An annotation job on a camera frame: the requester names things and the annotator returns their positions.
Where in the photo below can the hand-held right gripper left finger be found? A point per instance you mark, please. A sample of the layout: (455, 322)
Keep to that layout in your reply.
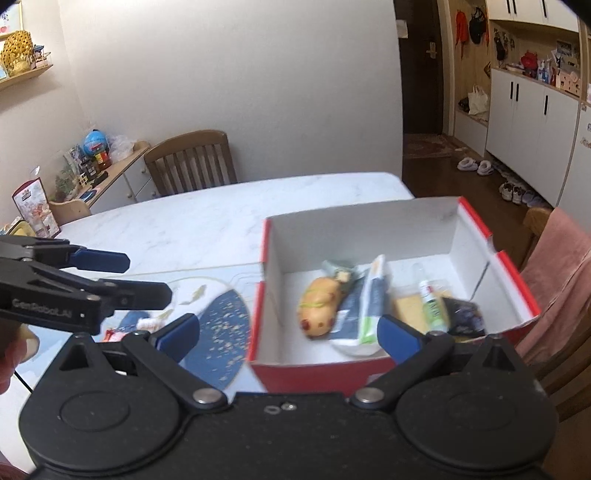
(179, 333)

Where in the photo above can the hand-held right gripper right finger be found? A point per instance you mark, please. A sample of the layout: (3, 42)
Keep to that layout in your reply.
(399, 337)

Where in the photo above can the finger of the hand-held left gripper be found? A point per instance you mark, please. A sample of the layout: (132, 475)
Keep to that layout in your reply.
(138, 295)
(101, 261)

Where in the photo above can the white plastic bottle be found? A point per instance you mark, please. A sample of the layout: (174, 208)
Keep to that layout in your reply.
(433, 307)

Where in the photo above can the grey white tissue packet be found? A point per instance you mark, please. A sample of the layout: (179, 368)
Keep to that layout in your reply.
(376, 295)

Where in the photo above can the dark snack packet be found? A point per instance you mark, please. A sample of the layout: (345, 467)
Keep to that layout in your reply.
(464, 318)

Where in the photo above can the yellow duck toy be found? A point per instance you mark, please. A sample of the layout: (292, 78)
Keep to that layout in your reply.
(318, 304)

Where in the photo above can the red cardboard box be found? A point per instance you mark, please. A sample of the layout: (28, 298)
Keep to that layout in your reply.
(360, 221)

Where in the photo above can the person's left hand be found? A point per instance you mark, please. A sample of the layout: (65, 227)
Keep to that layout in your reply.
(16, 353)

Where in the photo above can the light wooden child chair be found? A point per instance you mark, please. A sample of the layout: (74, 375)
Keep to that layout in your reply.
(69, 211)

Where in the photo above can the yellow container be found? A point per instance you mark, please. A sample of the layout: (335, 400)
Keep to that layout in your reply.
(21, 227)

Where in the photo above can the wooden sideboard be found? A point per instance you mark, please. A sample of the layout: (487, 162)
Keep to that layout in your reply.
(124, 180)

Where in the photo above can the printed red carton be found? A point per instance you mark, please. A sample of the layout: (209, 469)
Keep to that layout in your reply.
(34, 207)

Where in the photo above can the red lidded sauce jar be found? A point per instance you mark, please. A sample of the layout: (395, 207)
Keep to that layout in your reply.
(102, 160)

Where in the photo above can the clear plastic bag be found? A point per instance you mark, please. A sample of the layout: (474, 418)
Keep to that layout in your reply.
(121, 148)

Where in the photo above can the blue globe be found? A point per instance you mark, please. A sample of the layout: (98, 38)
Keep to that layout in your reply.
(95, 143)

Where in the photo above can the pink towel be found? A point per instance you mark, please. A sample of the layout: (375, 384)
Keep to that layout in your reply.
(558, 286)

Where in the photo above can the white sneaker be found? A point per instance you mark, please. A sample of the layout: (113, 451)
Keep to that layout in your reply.
(506, 190)
(519, 194)

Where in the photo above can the white slipper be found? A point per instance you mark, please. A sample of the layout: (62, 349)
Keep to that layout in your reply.
(466, 164)
(485, 168)

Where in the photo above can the patterned door mat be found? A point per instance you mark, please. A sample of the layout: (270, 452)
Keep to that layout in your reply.
(427, 146)

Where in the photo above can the lilac shoe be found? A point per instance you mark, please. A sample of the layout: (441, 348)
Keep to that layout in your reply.
(536, 200)

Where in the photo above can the white low bench cabinet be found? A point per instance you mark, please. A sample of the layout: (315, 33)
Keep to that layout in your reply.
(471, 134)

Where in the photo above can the golden ornament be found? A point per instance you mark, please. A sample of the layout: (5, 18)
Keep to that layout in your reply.
(16, 53)

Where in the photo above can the white lower cabinet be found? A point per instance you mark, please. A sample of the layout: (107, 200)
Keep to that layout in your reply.
(521, 129)

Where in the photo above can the dark wooden door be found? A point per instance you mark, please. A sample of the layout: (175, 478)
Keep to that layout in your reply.
(418, 92)

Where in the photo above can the white tote bag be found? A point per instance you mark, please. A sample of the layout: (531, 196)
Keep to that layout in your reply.
(479, 101)

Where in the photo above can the wooden box with holes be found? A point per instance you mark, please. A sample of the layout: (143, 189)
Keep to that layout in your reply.
(569, 79)

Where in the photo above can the orange hanging bag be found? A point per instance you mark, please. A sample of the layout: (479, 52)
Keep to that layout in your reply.
(461, 27)

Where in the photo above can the black hanging bag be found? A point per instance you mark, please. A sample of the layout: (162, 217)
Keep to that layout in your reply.
(478, 25)

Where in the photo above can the white upper cabinet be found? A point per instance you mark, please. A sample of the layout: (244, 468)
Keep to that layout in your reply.
(531, 11)

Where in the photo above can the wooden wall shelf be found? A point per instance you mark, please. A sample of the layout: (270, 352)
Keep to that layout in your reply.
(27, 76)

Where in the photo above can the framed wall picture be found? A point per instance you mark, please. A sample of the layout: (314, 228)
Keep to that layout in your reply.
(10, 18)

